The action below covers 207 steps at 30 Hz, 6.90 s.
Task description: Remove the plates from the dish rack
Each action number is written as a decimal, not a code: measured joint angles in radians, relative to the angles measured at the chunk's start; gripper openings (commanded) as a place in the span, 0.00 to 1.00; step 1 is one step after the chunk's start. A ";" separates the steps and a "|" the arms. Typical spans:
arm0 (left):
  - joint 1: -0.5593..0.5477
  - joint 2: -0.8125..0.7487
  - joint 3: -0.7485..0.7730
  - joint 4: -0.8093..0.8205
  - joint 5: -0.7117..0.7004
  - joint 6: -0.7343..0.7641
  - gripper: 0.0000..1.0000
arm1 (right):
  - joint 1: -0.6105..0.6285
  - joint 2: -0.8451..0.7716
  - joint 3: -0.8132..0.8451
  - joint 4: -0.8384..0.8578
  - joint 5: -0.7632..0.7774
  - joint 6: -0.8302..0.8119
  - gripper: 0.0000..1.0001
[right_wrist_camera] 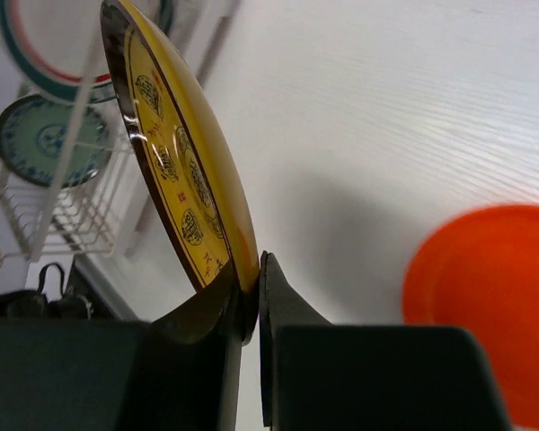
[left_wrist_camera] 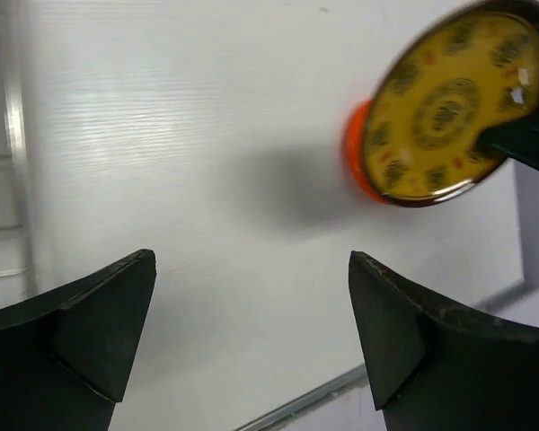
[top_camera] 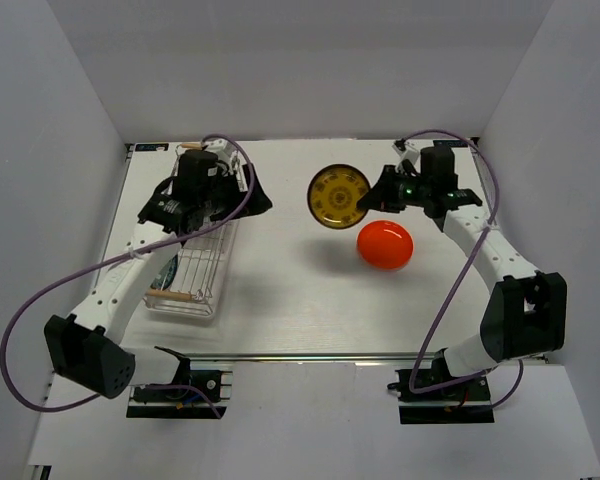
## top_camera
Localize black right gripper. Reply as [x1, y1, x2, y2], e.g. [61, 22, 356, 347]
[358, 165, 431, 214]

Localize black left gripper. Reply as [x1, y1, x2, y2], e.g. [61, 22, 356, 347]
[200, 164, 272, 222]

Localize orange plate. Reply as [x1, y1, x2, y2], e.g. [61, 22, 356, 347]
[356, 220, 415, 271]

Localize yellow patterned plate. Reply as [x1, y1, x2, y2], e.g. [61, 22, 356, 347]
[306, 164, 370, 230]

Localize blue patterned plate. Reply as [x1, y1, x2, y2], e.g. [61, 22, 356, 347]
[150, 255, 179, 290]

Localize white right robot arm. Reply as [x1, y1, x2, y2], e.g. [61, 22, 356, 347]
[357, 140, 567, 399]

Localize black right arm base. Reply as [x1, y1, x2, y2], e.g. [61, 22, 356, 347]
[386, 368, 494, 425]

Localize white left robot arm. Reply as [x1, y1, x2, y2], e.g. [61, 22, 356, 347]
[44, 139, 272, 399]

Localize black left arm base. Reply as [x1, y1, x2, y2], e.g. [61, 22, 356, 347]
[126, 346, 234, 420]

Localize clear plastic drip tray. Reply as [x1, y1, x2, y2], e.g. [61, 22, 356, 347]
[144, 220, 240, 320]

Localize wire dish rack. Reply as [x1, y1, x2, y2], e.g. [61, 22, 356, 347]
[144, 138, 250, 312]

